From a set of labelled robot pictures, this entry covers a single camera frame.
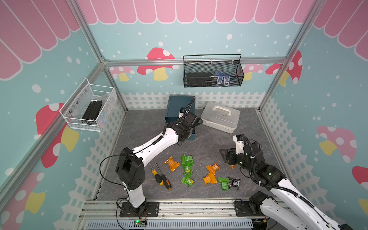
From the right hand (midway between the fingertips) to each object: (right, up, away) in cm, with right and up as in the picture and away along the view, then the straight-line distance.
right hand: (224, 149), depth 76 cm
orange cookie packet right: (+2, -6, -9) cm, 11 cm away
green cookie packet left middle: (-20, -14, +11) cm, 27 cm away
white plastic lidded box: (+4, +18, +24) cm, 30 cm away
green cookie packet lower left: (-20, -19, +8) cm, 28 cm away
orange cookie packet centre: (-4, -14, +12) cm, 19 cm away
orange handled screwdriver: (-31, -20, +6) cm, 38 cm away
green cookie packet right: (+2, -20, +6) cm, 21 cm away
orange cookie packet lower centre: (-6, -18, +8) cm, 21 cm away
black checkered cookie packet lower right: (+7, -20, +6) cm, 22 cm away
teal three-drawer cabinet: (-26, +25, +15) cm, 39 cm away
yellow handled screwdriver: (-37, -18, +7) cm, 42 cm away
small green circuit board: (-45, -37, -2) cm, 59 cm away
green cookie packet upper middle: (-20, -10, +14) cm, 27 cm away
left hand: (-23, +12, +10) cm, 28 cm away
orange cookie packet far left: (-29, -11, +14) cm, 34 cm away
